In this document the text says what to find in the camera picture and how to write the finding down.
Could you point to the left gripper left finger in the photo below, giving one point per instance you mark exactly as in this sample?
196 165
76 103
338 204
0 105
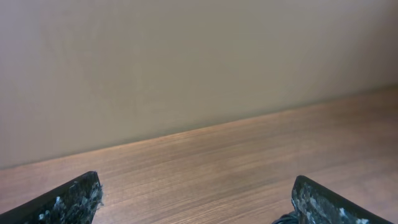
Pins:
75 201

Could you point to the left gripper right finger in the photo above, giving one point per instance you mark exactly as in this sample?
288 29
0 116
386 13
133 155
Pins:
316 204

